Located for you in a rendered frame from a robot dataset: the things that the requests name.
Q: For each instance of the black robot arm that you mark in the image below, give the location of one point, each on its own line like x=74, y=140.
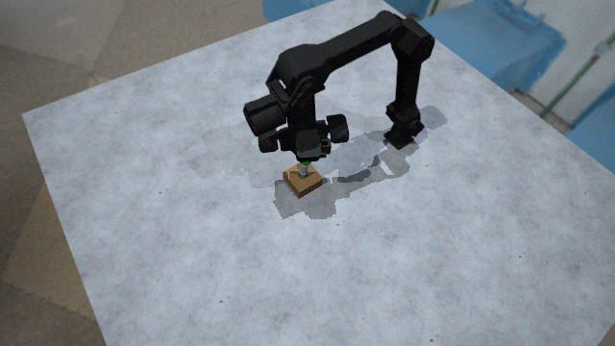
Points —
x=305, y=68

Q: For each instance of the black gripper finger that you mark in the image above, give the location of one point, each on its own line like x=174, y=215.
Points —
x=292, y=149

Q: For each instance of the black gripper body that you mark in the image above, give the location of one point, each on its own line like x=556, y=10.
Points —
x=337, y=127

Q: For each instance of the tan wooden block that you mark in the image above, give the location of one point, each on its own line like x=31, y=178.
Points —
x=302, y=186

